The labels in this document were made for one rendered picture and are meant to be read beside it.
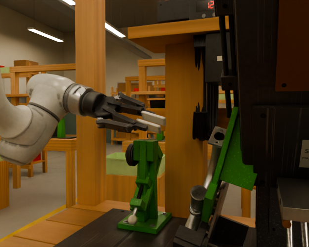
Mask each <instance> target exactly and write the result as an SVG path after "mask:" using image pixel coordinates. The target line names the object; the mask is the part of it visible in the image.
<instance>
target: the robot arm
mask: <svg viewBox="0 0 309 247"><path fill-rule="evenodd" d="M26 90H27V94H28V96H29V97H30V101H29V103H28V105H27V106H25V105H17V106H14V105H12V104H11V103H10V102H9V100H8V99H7V97H6V95H5V92H4V88H3V83H2V77H1V72H0V138H1V140H0V157H1V159H3V160H5V161H7V162H10V163H13V164H15V165H19V166H23V165H25V164H28V163H30V162H31V161H33V160H34V159H35V158H36V157H37V156H38V155H39V154H40V153H41V151H42V150H43V149H44V147H45V146H46V145H47V143H48V142H49V140H50V139H51V137H52V135H53V134H54V132H55V129H56V127H57V125H58V123H59V122H60V121H61V119H62V118H63V117H64V116H65V115H66V114H68V113H73V114H76V115H79V116H82V117H86V116H89V117H92V118H97V120H96V124H97V127H98V128H108V129H112V130H117V131H121V132H126V133H131V131H132V130H134V131H136V130H138V129H139V130H142V131H147V130H148V131H151V132H154V133H158V134H161V126H160V125H163V126H166V118H165V117H163V116H159V115H156V114H155V112H152V111H149V110H146V107H145V103H143V102H141V101H138V100H136V99H133V98H131V97H128V96H126V95H124V94H123V93H122V92H118V95H117V96H115V97H112V96H110V97H108V96H106V95H104V94H103V93H99V92H96V91H95V90H94V89H93V88H91V87H88V86H84V85H81V84H78V83H75V82H73V81H72V80H70V79H68V78H66V77H62V76H59V75H54V74H36V75H34V76H33V77H31V78H30V80H29V81H28V83H27V86H26ZM121 102H122V103H124V104H122V103H121ZM120 113H127V114H132V115H137V116H142V119H144V120H141V119H138V118H137V119H136V121H135V120H133V119H131V118H129V117H127V116H124V115H122V114H120ZM108 119H111V120H108ZM145 120H147V121H145ZM148 121H150V122H148ZM151 122H153V123H151ZM155 123H156V124H155ZM157 124H160V125H157Z"/></svg>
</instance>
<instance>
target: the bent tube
mask: <svg viewBox="0 0 309 247"><path fill-rule="evenodd" d="M226 131H227V129H225V128H221V127H218V126H215V128H214V130H213V132H212V134H211V136H210V139H209V141H208V144H209V145H212V153H211V159H210V164H209V167H208V170H207V174H206V177H205V180H204V183H203V186H204V187H205V188H206V189H208V187H209V184H210V182H211V181H212V179H213V176H214V172H215V169H216V165H217V162H218V159H219V155H220V152H221V148H222V145H223V141H224V138H225V135H226ZM201 217H202V216H200V217H195V216H193V215H191V214H190V215H189V217H188V220H187V222H186V224H185V227H187V228H190V229H192V230H195V231H197V229H198V227H199V224H200V222H201Z"/></svg>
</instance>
